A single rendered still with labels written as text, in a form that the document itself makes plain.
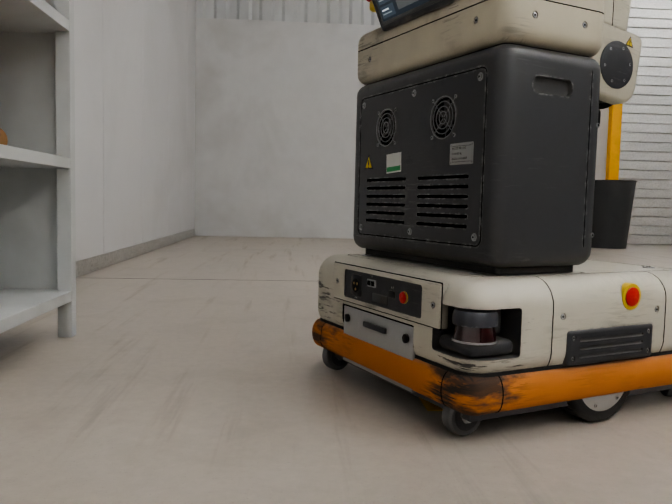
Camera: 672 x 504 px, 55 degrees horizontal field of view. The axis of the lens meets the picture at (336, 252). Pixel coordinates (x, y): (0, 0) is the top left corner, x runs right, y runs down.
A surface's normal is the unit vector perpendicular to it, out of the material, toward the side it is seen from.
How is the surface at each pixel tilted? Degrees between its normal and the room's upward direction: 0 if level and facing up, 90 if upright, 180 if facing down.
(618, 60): 90
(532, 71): 90
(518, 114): 90
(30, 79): 90
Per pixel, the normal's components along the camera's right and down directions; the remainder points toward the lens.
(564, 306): 0.45, -0.02
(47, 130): 0.07, 0.07
